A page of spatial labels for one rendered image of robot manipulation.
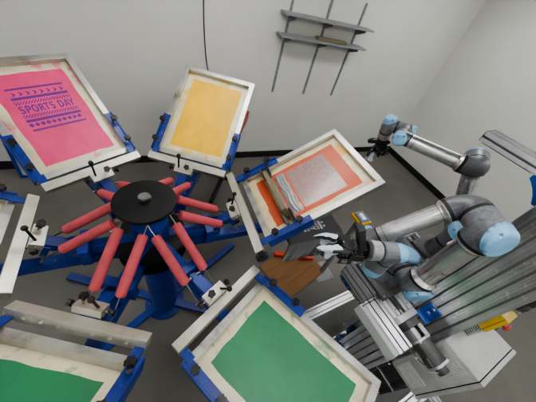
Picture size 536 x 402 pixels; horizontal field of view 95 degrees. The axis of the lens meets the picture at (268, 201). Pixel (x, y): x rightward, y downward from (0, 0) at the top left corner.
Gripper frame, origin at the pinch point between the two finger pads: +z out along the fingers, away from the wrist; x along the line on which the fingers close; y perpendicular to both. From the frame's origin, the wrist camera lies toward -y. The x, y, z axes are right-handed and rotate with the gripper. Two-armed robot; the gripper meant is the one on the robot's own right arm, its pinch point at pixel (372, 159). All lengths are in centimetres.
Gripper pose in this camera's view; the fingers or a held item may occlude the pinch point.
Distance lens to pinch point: 191.5
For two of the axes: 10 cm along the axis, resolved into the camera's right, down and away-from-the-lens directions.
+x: 9.3, -3.1, 1.7
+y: 3.5, 7.2, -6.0
